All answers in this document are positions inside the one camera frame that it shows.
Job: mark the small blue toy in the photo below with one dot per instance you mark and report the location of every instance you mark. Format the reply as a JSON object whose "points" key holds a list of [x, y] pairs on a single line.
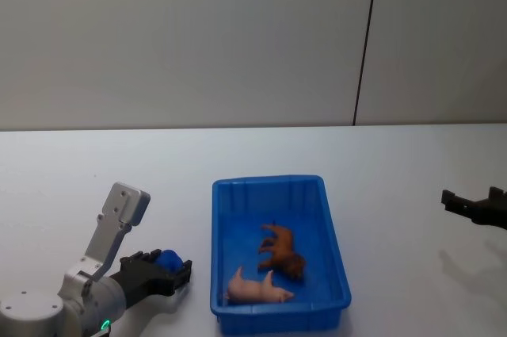
{"points": [[169, 261]]}

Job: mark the blue plastic bin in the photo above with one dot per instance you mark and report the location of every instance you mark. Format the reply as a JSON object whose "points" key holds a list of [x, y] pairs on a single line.
{"points": [[277, 194]]}

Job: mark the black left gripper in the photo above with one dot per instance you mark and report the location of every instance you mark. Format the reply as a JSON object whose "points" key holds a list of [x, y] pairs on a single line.
{"points": [[144, 281]]}

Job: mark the brown toy lion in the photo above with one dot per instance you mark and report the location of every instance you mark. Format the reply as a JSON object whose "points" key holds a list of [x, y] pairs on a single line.
{"points": [[283, 251]]}

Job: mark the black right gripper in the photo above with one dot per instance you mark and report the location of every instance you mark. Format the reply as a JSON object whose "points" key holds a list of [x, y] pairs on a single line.
{"points": [[491, 214]]}

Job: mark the pink toy pig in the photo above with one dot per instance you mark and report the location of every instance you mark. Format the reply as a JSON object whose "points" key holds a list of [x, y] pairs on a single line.
{"points": [[253, 289]]}

